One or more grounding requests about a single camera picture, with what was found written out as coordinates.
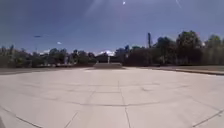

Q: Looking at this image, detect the tall dark pole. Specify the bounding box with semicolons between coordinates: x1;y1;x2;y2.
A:
147;32;153;49

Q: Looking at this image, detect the row of trees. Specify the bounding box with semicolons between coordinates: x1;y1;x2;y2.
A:
0;30;224;69

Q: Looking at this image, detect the pale concrete slab plaza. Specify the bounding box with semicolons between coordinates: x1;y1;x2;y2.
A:
0;66;224;128

